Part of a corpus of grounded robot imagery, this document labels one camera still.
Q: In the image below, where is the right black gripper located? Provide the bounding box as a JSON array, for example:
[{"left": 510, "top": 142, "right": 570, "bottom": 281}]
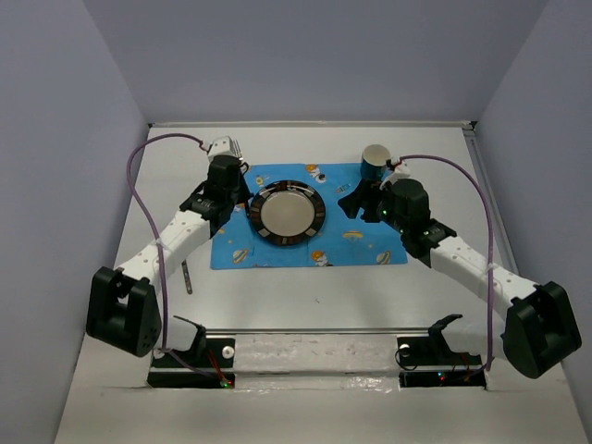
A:
[{"left": 337, "top": 177, "right": 408, "bottom": 234}]

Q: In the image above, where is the blue space-print cloth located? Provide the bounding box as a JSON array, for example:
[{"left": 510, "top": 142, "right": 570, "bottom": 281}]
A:
[{"left": 210, "top": 163, "right": 407, "bottom": 270}]

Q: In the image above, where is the teal cup cream inside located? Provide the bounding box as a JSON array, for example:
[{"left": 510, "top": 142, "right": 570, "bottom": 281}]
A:
[{"left": 360, "top": 144, "right": 391, "bottom": 181}]

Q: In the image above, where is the black rimmed cream plate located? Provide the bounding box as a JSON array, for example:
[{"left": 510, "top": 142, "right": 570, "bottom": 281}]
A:
[{"left": 249, "top": 179, "right": 327, "bottom": 248}]

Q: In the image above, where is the silver fork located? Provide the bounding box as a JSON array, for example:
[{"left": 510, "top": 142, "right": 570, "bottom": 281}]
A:
[{"left": 230, "top": 139, "right": 251, "bottom": 174}]

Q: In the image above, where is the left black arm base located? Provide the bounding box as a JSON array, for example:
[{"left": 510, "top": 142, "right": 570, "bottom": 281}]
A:
[{"left": 147, "top": 325, "right": 236, "bottom": 389}]

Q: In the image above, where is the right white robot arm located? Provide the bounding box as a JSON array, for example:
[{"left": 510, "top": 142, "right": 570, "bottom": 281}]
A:
[{"left": 338, "top": 179, "right": 582, "bottom": 379}]

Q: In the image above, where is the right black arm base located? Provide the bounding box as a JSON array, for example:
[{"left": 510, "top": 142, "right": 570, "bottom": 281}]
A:
[{"left": 394, "top": 314, "right": 487, "bottom": 389}]

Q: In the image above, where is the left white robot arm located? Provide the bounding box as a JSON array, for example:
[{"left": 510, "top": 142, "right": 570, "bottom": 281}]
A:
[{"left": 86, "top": 154, "right": 252, "bottom": 357}]

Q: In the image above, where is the silver knife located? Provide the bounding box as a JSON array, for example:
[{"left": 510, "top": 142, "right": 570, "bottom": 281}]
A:
[{"left": 181, "top": 260, "right": 193, "bottom": 295}]

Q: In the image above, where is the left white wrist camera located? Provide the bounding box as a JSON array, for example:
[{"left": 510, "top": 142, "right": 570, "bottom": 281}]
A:
[{"left": 206, "top": 136, "right": 236, "bottom": 163}]

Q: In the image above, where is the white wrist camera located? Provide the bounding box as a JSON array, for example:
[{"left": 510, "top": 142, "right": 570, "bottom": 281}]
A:
[
  {"left": 382, "top": 159, "right": 411, "bottom": 186},
  {"left": 206, "top": 136, "right": 236, "bottom": 163}
]

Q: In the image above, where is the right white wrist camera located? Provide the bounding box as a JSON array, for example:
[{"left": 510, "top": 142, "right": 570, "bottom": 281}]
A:
[{"left": 382, "top": 159, "right": 411, "bottom": 186}]

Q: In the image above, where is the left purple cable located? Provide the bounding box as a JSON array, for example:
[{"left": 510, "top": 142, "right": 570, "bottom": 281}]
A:
[{"left": 125, "top": 132, "right": 228, "bottom": 385}]

